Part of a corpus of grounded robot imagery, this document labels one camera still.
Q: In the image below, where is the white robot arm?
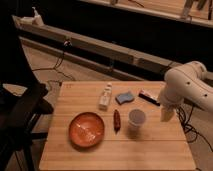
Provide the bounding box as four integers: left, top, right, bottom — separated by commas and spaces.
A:
158, 61, 213, 122

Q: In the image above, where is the blue sponge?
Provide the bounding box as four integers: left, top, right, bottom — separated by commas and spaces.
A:
115, 91, 134, 105

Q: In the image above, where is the white squeeze bottle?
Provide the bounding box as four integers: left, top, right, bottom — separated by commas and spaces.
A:
99, 83, 112, 110

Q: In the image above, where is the orange bowl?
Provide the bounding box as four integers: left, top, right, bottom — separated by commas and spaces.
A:
69, 112, 105, 148

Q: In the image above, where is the black chair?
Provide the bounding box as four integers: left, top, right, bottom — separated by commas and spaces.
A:
0, 83, 53, 171

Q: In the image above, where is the white pump dispenser bottle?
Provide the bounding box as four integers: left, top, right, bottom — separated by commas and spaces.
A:
32, 7, 44, 26

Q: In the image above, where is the black cable at right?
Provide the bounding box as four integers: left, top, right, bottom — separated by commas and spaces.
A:
175, 104, 213, 153

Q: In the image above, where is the black floor cable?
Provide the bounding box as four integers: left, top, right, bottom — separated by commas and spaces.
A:
31, 39, 77, 82

